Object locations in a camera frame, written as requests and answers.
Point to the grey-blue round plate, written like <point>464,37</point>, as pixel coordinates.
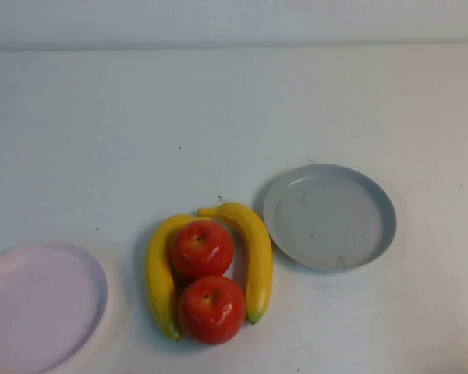
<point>327,222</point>

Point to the red apple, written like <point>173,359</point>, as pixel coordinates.
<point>206,253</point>
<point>214,315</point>

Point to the pink round plate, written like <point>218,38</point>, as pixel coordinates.
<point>43,308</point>

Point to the yellow banana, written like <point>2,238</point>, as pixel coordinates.
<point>158,272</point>
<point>257,249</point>

